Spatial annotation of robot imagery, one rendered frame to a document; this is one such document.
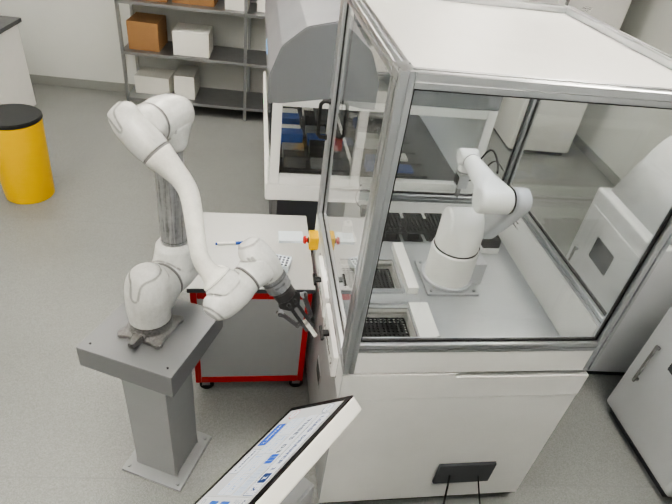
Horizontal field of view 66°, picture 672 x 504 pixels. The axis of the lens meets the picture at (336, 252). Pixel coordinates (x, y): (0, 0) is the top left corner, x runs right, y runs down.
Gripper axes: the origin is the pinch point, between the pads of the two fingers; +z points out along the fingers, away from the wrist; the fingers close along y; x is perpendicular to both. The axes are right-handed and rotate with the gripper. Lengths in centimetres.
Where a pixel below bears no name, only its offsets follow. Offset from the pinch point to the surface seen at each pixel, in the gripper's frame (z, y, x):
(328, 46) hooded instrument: -60, 88, 85
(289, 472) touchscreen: -14, -26, -61
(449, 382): 40, 28, -25
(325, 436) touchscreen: -9, -15, -55
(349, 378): 16.4, 0.1, -15.3
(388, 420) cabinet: 47.9, 2.9, -12.4
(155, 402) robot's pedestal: 6, -66, 35
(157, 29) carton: -98, 69, 421
